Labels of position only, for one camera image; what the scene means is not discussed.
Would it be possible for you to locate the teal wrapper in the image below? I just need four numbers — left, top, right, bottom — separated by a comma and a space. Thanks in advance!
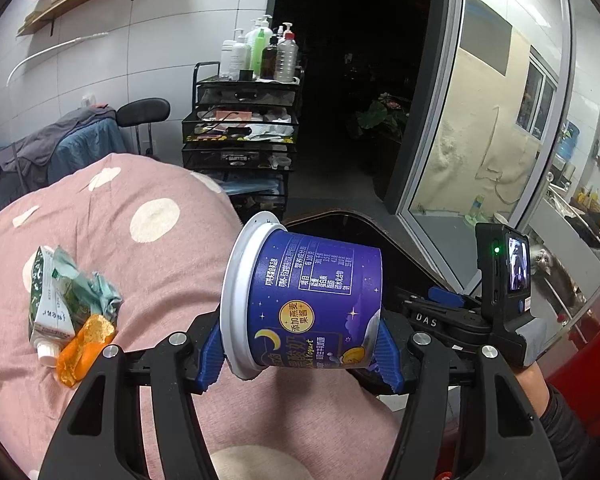
52, 246, 123, 330

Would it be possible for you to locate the orange peel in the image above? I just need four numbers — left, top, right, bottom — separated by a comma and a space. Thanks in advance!
56, 314, 116, 388

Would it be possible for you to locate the black sleeved right forearm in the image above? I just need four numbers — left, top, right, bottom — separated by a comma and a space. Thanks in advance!
540, 386, 600, 480

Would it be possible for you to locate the black trash bin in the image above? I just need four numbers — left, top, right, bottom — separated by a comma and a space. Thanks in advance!
284, 209, 476, 396

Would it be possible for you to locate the person's right hand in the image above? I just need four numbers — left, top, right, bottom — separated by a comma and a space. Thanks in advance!
514, 363, 550, 417

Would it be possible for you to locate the white green tube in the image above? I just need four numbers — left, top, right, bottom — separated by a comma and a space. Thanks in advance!
28, 246, 76, 368

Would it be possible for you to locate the potted plant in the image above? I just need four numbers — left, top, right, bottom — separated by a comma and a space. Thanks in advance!
358, 92, 410, 136

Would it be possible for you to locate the black drawer cart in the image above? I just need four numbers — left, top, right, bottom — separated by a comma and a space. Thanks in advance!
181, 62, 301, 220

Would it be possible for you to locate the massage bed with grey cover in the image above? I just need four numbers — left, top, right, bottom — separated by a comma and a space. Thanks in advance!
0, 106, 126, 211

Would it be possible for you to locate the clear bottle red cap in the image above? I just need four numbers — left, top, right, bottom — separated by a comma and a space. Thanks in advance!
275, 22, 298, 82

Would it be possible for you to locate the dark brown bottle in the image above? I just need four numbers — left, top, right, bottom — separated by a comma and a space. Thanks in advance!
260, 36, 278, 80

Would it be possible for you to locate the white pump bottle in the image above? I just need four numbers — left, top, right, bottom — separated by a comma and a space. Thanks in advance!
228, 28, 251, 80

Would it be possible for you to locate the green lotion bottle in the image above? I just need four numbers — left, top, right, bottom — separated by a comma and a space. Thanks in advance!
250, 28, 268, 78

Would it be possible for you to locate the white floor lamp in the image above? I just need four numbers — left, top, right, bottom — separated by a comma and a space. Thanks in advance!
5, 32, 109, 88

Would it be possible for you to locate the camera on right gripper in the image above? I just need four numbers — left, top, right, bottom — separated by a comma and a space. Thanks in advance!
475, 222, 531, 332

